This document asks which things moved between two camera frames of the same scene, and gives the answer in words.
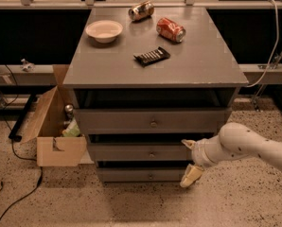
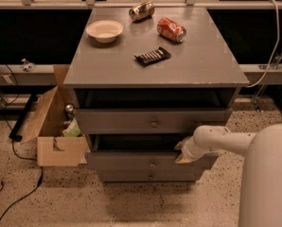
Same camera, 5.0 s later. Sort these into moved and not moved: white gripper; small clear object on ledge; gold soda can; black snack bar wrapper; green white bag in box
Moved: white gripper
Not moved: small clear object on ledge; black snack bar wrapper; green white bag in box; gold soda can
